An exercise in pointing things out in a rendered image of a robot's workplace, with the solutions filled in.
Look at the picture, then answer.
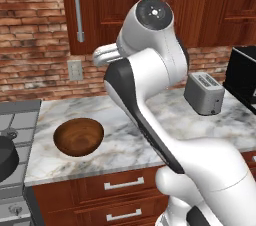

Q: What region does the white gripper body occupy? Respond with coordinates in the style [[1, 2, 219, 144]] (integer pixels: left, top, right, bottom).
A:
[[92, 42, 125, 68]]

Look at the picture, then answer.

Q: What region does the black pot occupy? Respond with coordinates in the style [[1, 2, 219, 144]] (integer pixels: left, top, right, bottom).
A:
[[0, 128, 20, 184]]

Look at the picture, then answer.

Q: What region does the brown wooden bowl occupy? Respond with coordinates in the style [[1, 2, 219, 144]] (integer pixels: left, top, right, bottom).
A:
[[52, 117, 105, 158]]

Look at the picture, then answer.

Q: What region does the grey stove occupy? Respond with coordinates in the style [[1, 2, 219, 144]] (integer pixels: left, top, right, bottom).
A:
[[0, 99, 43, 226]]

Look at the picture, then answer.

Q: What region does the grey toaster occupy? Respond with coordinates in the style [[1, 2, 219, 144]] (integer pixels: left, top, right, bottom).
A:
[[183, 71, 226, 117]]

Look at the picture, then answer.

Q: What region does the brown wooden drawer front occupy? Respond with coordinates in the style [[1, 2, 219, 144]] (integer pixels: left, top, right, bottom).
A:
[[70, 167, 162, 205], [240, 151, 256, 182], [73, 196, 170, 226]]

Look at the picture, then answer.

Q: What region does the black microwave oven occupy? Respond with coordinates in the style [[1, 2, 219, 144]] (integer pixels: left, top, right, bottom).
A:
[[222, 45, 256, 115]]

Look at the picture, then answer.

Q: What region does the grey stove knob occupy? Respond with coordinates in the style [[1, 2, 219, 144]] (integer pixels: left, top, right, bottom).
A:
[[7, 203, 23, 218]]

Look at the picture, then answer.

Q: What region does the grey wall outlet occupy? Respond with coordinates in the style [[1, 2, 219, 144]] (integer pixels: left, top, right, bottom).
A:
[[67, 59, 84, 82]]

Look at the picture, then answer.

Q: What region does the long grey cabinet handle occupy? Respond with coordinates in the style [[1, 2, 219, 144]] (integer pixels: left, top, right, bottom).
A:
[[70, 0, 85, 44]]

